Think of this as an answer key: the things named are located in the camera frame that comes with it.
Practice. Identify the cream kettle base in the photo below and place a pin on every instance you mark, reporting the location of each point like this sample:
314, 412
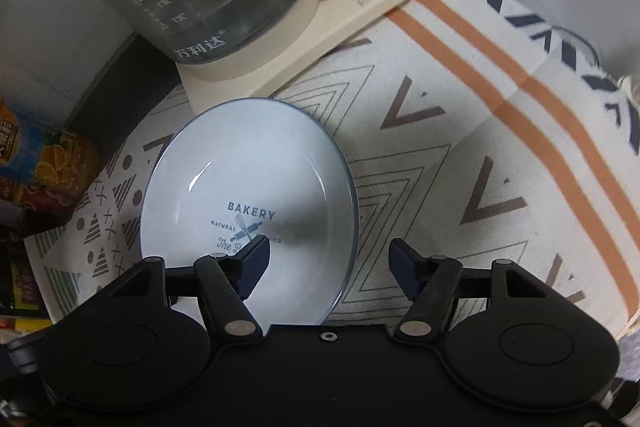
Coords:
300, 42

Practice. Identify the orange juice bottle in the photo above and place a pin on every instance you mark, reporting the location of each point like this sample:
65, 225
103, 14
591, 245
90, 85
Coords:
55, 152

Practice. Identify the soy sauce bottle yellow label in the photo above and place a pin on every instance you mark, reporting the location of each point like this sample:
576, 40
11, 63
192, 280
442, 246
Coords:
30, 287

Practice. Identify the white deep plate blue rim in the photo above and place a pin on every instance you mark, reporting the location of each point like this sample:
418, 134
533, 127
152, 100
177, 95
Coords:
250, 172

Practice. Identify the red drink can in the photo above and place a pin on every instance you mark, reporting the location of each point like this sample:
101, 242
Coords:
35, 199

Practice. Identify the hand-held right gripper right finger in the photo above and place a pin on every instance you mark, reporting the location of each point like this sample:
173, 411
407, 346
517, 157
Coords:
407, 269

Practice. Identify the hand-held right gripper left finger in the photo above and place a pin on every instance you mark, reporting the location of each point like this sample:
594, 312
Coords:
252, 267

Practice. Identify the patterned fringed table cloth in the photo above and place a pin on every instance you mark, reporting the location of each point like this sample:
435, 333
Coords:
450, 132

